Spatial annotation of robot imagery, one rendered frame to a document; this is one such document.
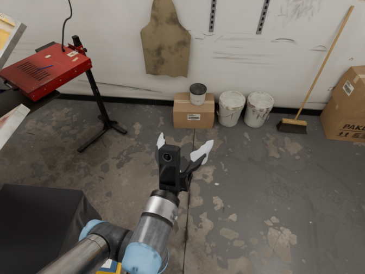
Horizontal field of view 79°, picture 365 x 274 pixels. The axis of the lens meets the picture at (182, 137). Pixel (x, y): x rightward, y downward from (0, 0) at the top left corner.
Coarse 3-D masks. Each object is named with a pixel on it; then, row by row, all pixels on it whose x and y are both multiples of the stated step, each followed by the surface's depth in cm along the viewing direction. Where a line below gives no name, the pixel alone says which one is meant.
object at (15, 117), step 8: (16, 112) 86; (24, 112) 89; (0, 120) 93; (8, 120) 83; (16, 120) 85; (0, 128) 81; (8, 128) 82; (0, 136) 79; (8, 136) 81; (0, 144) 79
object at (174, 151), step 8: (160, 152) 50; (168, 152) 49; (176, 152) 48; (160, 160) 51; (168, 160) 50; (176, 160) 49; (160, 168) 51; (168, 168) 51; (176, 168) 50; (160, 176) 52; (168, 176) 51; (176, 176) 51; (160, 184) 53; (168, 184) 52; (176, 184) 52
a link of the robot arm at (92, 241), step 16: (96, 224) 56; (80, 240) 49; (96, 240) 49; (112, 240) 53; (64, 256) 43; (80, 256) 44; (96, 256) 46; (112, 256) 52; (48, 272) 38; (64, 272) 39; (80, 272) 41
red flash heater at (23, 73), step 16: (48, 48) 202; (64, 48) 202; (16, 64) 186; (32, 64) 186; (48, 64) 186; (64, 64) 186; (80, 64) 187; (16, 80) 172; (32, 80) 172; (48, 80) 172; (64, 80) 182; (32, 96) 166
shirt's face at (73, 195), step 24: (0, 192) 130; (24, 192) 130; (48, 192) 130; (72, 192) 130; (0, 216) 121; (24, 216) 121; (48, 216) 121; (0, 240) 113; (24, 240) 113; (48, 240) 113; (0, 264) 107; (24, 264) 107
